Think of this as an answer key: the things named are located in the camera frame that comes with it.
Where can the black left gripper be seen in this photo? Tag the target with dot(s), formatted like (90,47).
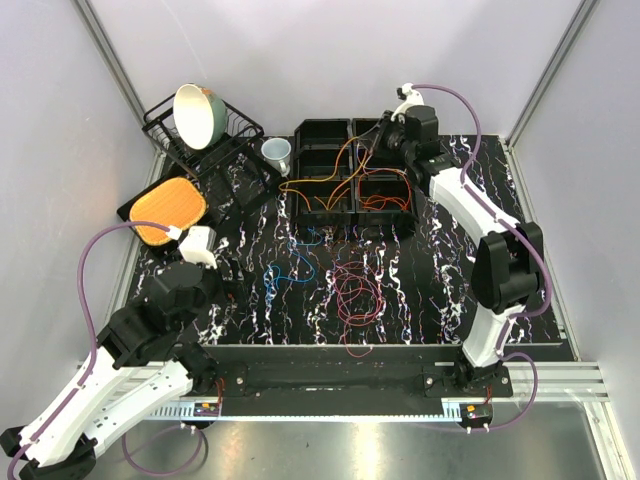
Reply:
(237,289)

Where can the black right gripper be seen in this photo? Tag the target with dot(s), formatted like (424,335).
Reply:
(385,126)

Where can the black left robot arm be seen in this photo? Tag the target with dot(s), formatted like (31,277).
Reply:
(136,365)

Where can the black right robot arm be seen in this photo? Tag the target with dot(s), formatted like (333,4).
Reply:
(509,265)

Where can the white measuring cup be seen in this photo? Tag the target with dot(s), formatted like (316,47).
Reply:
(277,153)

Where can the white and green bowl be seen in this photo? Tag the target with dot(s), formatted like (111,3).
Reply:
(200,116)

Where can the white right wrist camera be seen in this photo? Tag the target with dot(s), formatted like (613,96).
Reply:
(409,97)

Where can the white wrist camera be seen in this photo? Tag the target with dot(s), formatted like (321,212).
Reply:
(195,245)
(409,97)

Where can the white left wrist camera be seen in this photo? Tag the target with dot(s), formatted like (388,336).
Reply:
(195,245)

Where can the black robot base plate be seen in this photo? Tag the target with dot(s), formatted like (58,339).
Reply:
(295,383)

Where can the black wire dish rack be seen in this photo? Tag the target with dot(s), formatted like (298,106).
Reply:
(230,166)

